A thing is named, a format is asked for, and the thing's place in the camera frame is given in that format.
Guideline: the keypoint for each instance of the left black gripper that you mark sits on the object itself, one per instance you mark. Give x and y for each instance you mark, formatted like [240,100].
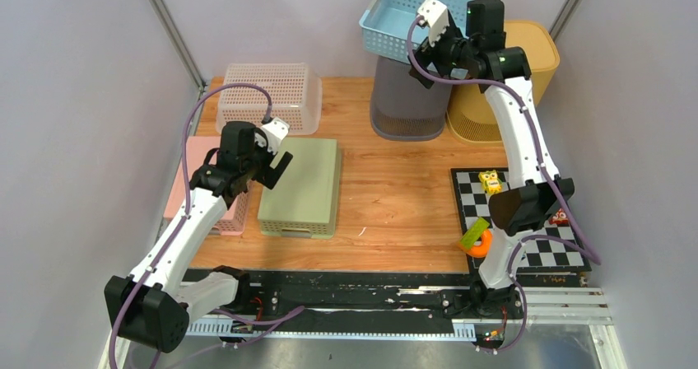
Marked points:
[268,175]

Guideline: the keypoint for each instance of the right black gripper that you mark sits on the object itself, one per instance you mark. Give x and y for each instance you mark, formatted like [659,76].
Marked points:
[429,53]

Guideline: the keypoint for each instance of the green perforated basket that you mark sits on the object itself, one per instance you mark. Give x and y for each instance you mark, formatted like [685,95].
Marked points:
[304,202]

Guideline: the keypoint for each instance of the white perforated basket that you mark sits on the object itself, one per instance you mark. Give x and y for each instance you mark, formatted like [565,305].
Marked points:
[296,93]

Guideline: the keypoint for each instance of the yellow slatted waste bin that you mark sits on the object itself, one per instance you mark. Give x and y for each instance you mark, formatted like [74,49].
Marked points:
[469,116]

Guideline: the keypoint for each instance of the blue perforated basket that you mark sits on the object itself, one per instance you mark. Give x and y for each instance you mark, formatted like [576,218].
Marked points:
[385,24]

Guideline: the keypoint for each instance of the grey slatted waste bin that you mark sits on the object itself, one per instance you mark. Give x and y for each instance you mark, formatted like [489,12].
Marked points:
[401,108]

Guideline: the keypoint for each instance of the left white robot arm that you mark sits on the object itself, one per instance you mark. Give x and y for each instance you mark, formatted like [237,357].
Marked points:
[150,306]

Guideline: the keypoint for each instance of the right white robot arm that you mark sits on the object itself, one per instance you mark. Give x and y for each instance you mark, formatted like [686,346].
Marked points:
[536,191]

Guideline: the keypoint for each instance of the yellow owl toy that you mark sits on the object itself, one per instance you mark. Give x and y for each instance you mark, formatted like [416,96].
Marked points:
[490,182]

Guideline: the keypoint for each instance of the green orange toy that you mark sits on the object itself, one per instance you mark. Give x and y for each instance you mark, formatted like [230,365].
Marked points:
[476,241]

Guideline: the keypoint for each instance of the red round toy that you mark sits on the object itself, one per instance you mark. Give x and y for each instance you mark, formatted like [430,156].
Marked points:
[559,218]

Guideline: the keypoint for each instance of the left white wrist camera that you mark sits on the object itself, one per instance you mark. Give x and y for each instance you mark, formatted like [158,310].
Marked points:
[272,133]

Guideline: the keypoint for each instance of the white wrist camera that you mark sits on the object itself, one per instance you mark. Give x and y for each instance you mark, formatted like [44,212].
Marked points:
[435,16]
[272,133]

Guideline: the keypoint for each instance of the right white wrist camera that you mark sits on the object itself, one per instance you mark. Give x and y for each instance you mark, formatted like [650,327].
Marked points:
[435,16]

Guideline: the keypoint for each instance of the right corner metal post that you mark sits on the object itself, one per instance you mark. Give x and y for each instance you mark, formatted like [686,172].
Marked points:
[562,18]

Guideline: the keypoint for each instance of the corner metal post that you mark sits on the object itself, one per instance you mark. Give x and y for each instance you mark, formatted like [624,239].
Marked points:
[171,29]
[562,18]

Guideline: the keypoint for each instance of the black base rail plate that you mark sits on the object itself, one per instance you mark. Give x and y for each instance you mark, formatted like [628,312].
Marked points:
[373,302]

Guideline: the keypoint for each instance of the left corner metal post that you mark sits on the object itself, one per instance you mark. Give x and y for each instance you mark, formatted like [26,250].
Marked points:
[171,29]

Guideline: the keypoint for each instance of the aluminium frame rails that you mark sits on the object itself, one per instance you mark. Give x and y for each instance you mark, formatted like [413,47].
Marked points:
[541,306]

